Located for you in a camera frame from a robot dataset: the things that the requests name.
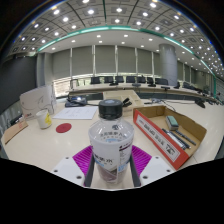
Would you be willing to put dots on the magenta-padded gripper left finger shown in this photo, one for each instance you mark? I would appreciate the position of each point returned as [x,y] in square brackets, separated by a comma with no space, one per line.
[81,160]

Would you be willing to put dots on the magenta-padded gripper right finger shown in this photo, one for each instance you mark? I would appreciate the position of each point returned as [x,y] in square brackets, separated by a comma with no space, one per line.
[141,160]

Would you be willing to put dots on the clear black-capped water bottle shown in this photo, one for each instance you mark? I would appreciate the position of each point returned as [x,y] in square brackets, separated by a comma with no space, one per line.
[111,141]

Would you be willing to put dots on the red-sided open cardboard box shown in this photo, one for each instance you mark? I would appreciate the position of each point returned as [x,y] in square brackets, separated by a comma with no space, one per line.
[160,138]

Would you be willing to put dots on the flat round red coaster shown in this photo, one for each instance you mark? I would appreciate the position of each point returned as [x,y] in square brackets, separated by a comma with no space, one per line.
[63,127]

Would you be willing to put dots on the white printed paper sheet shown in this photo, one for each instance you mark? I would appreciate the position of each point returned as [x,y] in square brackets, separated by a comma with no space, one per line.
[76,113]

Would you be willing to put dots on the grey whiteboard eraser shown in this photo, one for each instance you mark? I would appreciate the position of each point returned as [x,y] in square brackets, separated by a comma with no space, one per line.
[172,122]

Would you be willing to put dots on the white cup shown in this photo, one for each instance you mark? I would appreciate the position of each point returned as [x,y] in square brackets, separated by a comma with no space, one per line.
[42,119]

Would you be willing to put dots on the black desk phone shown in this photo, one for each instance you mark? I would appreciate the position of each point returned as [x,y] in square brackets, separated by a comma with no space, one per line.
[76,101]

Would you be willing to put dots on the black marker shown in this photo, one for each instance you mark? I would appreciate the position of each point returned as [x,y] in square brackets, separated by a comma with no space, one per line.
[127,102]

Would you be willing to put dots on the white paper ream box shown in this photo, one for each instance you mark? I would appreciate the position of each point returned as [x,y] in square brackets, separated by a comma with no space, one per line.
[36,101]

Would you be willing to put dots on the brown paper envelope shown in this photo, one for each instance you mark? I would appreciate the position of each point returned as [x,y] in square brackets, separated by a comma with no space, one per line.
[13,131]

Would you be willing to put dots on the long curved conference table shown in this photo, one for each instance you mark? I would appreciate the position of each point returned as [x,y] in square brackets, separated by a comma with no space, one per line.
[100,87]

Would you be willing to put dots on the row of black office chairs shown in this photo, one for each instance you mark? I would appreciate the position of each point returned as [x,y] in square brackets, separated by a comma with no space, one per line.
[108,79]

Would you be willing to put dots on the group of ceiling lights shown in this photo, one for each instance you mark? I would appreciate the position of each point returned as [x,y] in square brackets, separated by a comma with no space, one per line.
[90,11]

